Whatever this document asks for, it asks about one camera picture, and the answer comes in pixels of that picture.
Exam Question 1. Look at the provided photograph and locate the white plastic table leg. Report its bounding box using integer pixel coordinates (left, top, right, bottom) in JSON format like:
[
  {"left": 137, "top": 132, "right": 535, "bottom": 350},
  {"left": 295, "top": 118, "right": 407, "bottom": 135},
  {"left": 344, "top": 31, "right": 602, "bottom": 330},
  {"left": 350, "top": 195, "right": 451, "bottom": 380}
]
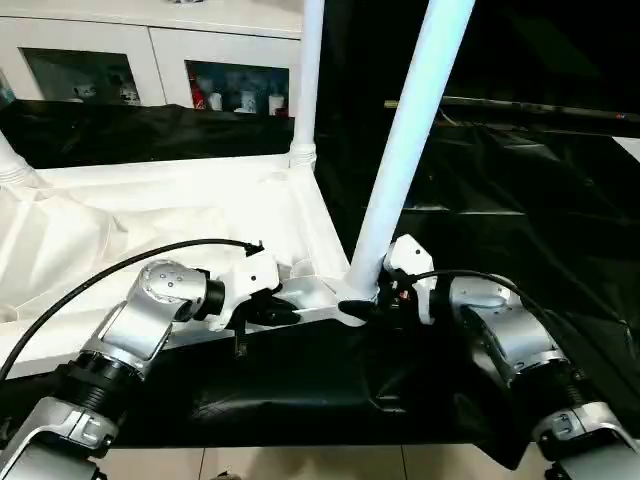
[
  {"left": 339, "top": 0, "right": 477, "bottom": 307},
  {"left": 0, "top": 132, "right": 37, "bottom": 189},
  {"left": 288, "top": 0, "right": 326, "bottom": 169}
]

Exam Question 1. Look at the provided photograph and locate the white sideboard with glass doors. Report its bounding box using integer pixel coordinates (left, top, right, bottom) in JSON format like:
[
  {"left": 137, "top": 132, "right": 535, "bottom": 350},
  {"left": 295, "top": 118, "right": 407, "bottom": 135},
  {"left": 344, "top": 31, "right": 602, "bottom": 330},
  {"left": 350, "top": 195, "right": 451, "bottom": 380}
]
[{"left": 0, "top": 0, "right": 307, "bottom": 117}]

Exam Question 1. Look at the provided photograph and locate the black work mat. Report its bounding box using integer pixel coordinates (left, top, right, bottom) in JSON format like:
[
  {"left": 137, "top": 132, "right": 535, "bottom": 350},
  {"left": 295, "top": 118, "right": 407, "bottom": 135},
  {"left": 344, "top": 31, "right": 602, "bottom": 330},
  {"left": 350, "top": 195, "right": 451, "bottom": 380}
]
[{"left": 0, "top": 97, "right": 640, "bottom": 471}]

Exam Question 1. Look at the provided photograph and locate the white plastic table top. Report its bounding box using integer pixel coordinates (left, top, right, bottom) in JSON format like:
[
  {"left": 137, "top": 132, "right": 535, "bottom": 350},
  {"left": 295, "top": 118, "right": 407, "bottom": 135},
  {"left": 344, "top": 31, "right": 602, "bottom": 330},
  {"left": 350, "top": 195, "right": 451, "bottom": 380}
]
[{"left": 0, "top": 152, "right": 381, "bottom": 381}]

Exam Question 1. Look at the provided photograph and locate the grey metal rod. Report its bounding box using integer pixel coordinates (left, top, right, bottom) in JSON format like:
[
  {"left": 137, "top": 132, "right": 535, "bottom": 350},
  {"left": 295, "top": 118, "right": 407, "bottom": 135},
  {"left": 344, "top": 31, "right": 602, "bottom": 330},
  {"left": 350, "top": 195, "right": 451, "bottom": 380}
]
[{"left": 439, "top": 96, "right": 640, "bottom": 124}]

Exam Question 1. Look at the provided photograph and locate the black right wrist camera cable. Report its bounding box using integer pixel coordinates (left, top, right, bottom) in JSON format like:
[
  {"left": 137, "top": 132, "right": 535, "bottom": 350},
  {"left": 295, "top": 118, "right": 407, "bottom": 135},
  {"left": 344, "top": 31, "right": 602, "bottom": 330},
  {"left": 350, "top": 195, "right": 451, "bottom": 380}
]
[{"left": 407, "top": 269, "right": 586, "bottom": 371}]

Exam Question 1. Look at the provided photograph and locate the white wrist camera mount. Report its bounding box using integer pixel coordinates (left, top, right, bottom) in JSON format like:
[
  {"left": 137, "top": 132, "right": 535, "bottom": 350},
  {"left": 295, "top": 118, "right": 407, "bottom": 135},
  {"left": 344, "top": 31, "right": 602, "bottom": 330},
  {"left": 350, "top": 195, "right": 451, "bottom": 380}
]
[
  {"left": 208, "top": 248, "right": 282, "bottom": 332},
  {"left": 383, "top": 234, "right": 435, "bottom": 326}
]

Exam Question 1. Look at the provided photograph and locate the black backdrop cloth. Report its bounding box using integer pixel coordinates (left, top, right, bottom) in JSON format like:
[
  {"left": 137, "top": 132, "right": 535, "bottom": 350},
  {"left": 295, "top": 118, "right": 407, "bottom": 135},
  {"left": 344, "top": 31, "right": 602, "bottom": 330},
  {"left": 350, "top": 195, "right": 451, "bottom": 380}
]
[{"left": 314, "top": 0, "right": 640, "bottom": 126}]

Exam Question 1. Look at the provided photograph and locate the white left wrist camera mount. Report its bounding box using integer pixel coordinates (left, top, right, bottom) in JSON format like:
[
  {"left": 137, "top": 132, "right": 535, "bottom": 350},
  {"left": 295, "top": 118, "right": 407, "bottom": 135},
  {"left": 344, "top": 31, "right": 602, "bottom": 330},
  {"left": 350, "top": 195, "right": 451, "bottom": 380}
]
[{"left": 208, "top": 248, "right": 282, "bottom": 332}]

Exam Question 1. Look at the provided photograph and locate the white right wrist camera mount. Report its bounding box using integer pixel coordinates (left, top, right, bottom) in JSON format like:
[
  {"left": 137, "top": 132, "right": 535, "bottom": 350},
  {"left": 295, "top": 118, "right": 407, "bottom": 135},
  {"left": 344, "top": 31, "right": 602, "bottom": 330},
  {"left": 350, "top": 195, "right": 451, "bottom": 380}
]
[{"left": 383, "top": 234, "right": 435, "bottom": 326}]

